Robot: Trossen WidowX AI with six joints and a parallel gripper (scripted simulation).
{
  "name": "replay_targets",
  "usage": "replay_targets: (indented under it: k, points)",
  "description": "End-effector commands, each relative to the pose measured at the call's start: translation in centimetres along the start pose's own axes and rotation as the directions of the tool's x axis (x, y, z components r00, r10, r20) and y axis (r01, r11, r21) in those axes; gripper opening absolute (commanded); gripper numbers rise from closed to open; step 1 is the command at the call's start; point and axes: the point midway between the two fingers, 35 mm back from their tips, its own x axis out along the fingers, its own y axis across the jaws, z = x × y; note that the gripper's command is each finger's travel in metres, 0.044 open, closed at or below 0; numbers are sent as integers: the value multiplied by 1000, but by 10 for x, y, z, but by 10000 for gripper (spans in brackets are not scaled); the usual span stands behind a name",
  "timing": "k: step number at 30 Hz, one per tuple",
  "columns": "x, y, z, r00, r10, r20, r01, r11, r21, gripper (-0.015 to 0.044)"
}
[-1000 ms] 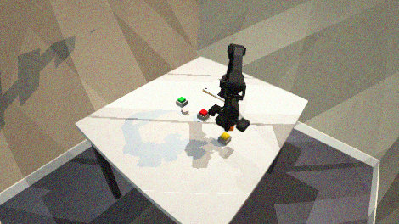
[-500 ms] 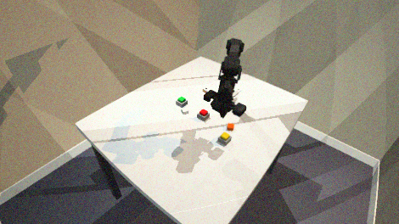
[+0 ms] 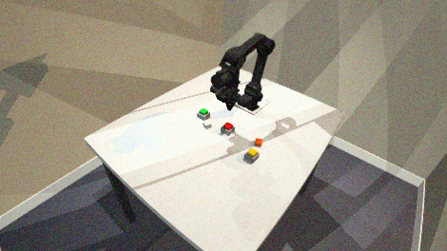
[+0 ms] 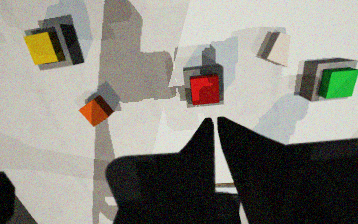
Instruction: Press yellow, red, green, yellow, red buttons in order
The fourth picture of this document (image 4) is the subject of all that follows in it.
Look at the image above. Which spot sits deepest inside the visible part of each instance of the red button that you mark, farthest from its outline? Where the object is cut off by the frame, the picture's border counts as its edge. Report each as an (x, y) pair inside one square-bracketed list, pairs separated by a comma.
[(204, 85)]

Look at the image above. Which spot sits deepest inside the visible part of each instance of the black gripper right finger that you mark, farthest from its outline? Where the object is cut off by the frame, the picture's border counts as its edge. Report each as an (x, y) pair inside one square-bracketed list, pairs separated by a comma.
[(267, 173)]

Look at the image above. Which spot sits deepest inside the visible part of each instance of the green button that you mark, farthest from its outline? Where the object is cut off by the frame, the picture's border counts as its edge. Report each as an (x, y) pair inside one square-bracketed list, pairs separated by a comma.
[(329, 79)]

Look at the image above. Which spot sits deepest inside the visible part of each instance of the yellow button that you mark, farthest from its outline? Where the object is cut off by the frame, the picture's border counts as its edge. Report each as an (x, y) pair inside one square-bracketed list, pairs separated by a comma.
[(54, 46)]

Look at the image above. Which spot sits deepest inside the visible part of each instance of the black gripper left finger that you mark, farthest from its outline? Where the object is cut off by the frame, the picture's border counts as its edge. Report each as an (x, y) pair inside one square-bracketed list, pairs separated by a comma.
[(190, 173)]

